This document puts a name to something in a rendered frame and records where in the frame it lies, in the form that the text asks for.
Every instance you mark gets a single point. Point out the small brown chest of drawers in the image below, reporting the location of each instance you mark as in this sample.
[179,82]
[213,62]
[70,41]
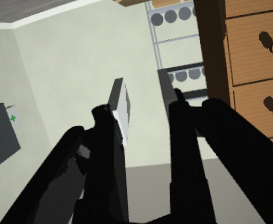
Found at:
[214,48]

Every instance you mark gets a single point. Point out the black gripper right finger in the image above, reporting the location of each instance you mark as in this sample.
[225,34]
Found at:
[246,153]

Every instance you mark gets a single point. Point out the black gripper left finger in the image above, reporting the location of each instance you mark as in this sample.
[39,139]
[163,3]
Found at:
[50,195]

